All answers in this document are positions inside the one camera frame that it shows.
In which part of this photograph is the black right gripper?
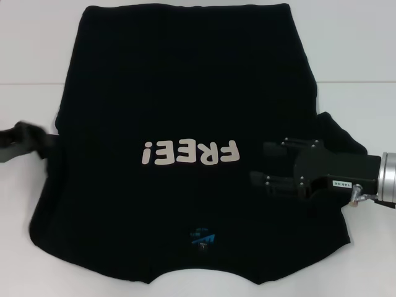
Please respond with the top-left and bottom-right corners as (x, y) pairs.
(250, 137), (382, 207)

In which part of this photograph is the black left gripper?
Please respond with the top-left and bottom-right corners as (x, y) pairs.
(0, 121), (60, 158)

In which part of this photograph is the black shirt with FREE print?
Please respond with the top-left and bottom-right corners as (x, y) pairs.
(28, 2), (369, 285)

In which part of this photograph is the right gripper cable with connector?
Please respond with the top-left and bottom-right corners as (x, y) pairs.
(348, 184), (396, 207)

